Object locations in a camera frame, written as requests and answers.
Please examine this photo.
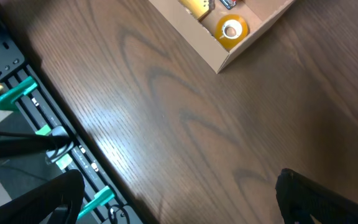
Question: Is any cardboard box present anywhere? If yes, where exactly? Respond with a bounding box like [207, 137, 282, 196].
[150, 0, 294, 73]

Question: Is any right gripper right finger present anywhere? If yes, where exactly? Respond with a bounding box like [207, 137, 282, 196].
[275, 169, 358, 224]

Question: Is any black mounting rail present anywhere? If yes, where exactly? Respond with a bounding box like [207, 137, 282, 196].
[0, 30, 145, 224]

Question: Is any yellow sticky note pad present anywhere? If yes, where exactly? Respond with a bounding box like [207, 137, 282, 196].
[179, 0, 214, 21]

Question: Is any green rail clamp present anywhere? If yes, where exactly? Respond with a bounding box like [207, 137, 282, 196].
[77, 186, 115, 220]
[0, 77, 38, 111]

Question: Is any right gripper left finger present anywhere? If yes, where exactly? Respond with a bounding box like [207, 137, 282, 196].
[0, 170, 85, 223]

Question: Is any yellow tape roll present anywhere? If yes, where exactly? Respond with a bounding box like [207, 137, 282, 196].
[214, 14, 249, 50]

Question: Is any black camera stand pole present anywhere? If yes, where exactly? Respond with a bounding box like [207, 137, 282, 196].
[0, 126, 74, 164]

